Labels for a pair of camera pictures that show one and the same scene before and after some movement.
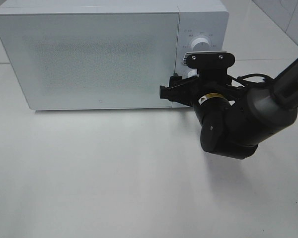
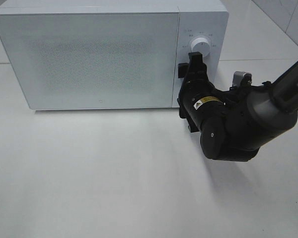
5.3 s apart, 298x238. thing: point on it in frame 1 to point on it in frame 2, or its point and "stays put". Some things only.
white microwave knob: [200, 44] stays put
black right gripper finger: [180, 93] to [183, 69]
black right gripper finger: [176, 81] to [197, 67]
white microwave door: [92, 60] stays put
